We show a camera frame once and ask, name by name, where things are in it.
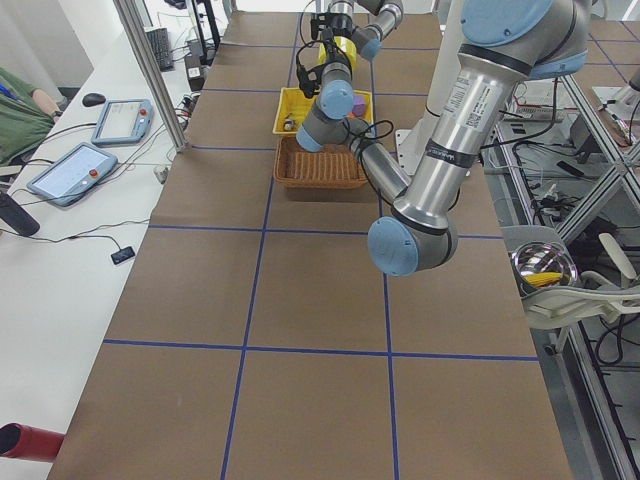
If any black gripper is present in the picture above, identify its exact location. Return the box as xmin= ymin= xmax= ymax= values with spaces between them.
xmin=327 ymin=12 xmax=354 ymax=36
xmin=323 ymin=44 xmax=350 ymax=66

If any yellow clear tape roll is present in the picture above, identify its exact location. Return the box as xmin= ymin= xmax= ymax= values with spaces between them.
xmin=318 ymin=36 xmax=357 ymax=68

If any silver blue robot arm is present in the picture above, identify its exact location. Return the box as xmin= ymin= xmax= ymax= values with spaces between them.
xmin=326 ymin=0 xmax=404 ymax=61
xmin=296 ymin=1 xmax=592 ymax=276

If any yellow woven basket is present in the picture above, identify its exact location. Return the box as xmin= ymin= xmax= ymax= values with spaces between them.
xmin=272 ymin=87 xmax=374 ymax=136

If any brown wicker basket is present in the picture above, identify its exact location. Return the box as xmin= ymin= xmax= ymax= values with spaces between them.
xmin=273 ymin=136 xmax=367 ymax=189

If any purple foam cube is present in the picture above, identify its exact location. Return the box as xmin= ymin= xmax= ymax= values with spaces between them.
xmin=352 ymin=95 xmax=367 ymax=117

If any black keyboard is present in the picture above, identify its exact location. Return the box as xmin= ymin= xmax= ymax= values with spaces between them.
xmin=145 ymin=28 xmax=174 ymax=71

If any teach pendant far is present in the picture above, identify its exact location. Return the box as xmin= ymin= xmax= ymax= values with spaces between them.
xmin=91 ymin=99 xmax=154 ymax=147

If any teach pendant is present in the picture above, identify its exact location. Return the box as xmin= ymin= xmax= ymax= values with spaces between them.
xmin=91 ymin=99 xmax=154 ymax=147
xmin=27 ymin=143 xmax=117 ymax=207

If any black computer mouse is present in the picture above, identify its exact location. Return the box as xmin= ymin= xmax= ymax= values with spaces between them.
xmin=82 ymin=92 xmax=106 ymax=108

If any small black usb device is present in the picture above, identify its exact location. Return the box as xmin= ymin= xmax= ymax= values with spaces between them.
xmin=110 ymin=246 xmax=135 ymax=265

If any steel bowl with corn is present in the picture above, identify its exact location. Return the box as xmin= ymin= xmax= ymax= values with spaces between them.
xmin=510 ymin=242 xmax=579 ymax=296

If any teach pendant near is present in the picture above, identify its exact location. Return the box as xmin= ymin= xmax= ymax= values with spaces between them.
xmin=27 ymin=143 xmax=117 ymax=207

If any person in green shirt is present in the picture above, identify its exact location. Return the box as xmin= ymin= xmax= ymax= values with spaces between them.
xmin=1 ymin=68 xmax=62 ymax=166

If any red cylinder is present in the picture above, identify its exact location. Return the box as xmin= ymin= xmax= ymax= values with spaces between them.
xmin=1 ymin=423 xmax=65 ymax=463

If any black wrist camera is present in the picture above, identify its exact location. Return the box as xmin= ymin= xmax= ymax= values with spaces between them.
xmin=310 ymin=13 xmax=331 ymax=40
xmin=295 ymin=42 xmax=325 ymax=99

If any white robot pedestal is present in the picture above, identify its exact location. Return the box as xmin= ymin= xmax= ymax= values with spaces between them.
xmin=395 ymin=0 xmax=464 ymax=176

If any aluminium frame post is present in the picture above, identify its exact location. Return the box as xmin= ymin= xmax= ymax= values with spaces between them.
xmin=113 ymin=0 xmax=187 ymax=153

